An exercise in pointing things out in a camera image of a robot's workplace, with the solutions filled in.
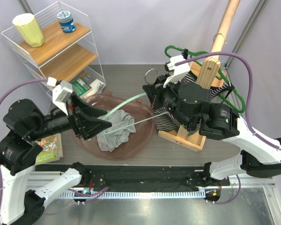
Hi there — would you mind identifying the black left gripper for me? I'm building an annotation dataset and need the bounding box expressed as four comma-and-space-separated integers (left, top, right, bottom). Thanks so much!
30, 90, 114, 138

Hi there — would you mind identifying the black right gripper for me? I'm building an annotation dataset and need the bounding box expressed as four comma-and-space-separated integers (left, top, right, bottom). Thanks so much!
144, 74, 192, 130

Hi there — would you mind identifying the mint green clothes hanger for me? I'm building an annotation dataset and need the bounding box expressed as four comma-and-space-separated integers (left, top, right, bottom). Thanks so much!
99, 68, 169, 136

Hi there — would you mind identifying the grey tank top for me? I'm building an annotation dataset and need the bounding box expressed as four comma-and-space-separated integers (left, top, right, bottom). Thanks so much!
96, 110, 136, 152

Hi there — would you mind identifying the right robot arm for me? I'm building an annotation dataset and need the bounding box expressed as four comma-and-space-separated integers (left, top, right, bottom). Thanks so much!
142, 75, 281, 185

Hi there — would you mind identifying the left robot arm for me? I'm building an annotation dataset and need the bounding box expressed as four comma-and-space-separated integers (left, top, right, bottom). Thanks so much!
0, 96, 111, 225

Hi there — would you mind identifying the black white striped top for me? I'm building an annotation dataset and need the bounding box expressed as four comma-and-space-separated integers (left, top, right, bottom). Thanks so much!
142, 66, 239, 140

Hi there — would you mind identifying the bright green clothes hanger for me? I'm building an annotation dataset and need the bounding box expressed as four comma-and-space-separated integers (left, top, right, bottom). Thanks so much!
164, 45, 246, 113

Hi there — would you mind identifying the pink translucent basin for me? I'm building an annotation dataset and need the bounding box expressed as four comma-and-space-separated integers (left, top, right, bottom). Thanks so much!
72, 92, 155, 160

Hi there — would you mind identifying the green book on shelf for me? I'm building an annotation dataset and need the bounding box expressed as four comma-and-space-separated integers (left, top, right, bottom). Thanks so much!
72, 79, 92, 98

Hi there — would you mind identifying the green book on table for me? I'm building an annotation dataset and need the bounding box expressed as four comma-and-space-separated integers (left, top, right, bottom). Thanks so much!
36, 134, 63, 165

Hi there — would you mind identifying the wooden clothes rack stand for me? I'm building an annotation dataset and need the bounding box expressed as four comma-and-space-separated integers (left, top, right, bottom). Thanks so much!
158, 0, 242, 153

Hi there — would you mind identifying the blue lidded jar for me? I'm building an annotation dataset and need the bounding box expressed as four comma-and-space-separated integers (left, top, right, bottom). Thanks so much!
57, 10, 76, 33

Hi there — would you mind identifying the yellow faceted cup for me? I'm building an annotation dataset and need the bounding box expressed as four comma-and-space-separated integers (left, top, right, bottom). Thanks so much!
12, 13, 45, 48

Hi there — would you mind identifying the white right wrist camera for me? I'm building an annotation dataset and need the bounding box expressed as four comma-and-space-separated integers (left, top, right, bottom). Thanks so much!
163, 55, 190, 88

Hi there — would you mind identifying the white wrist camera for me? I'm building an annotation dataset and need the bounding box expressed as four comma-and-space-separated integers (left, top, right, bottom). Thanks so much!
47, 77, 73, 115
163, 55, 190, 88

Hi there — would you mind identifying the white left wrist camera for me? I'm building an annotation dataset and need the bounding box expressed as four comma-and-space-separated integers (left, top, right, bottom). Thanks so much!
47, 77, 73, 115

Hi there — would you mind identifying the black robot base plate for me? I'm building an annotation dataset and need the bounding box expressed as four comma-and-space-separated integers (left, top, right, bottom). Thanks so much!
35, 164, 230, 192

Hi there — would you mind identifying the white wire shelf unit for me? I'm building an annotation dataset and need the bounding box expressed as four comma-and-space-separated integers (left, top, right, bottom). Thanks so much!
1, 1, 106, 90

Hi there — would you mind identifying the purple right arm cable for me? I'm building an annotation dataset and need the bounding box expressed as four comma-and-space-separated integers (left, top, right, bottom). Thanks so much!
174, 52, 281, 153

